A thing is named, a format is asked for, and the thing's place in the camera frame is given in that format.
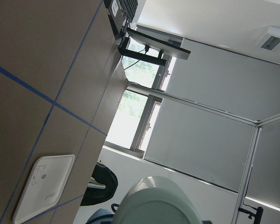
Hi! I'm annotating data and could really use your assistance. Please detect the black clamp on frame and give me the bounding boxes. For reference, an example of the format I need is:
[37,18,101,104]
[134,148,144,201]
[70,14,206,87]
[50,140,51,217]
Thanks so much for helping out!
[238,204,264,224]

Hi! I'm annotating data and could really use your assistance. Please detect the aluminium cage frame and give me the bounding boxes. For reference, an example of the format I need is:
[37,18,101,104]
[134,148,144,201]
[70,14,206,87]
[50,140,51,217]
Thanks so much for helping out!
[128,82,280,224]

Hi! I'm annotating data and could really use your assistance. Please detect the black keyboard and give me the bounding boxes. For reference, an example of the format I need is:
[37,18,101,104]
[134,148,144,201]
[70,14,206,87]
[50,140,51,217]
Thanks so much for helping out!
[119,0,138,21]

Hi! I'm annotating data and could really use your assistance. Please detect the pale green cup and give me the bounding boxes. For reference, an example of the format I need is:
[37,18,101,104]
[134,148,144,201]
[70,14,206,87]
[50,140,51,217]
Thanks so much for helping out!
[112,176,202,224]

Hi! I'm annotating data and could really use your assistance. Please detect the black cardboard box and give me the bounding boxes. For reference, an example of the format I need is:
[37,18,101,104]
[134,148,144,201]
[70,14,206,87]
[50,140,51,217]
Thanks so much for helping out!
[104,0,126,45]

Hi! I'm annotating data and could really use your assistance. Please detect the black office chair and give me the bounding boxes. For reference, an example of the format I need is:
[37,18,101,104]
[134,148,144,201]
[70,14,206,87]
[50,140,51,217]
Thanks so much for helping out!
[80,162,118,206]

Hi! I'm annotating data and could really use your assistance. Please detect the cream rabbit tray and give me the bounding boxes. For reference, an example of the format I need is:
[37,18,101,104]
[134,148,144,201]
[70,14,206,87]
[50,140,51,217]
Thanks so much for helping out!
[13,154,75,224]

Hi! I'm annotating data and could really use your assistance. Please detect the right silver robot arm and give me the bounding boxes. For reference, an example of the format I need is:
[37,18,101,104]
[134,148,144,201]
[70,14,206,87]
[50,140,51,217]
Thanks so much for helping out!
[86,209,114,224]

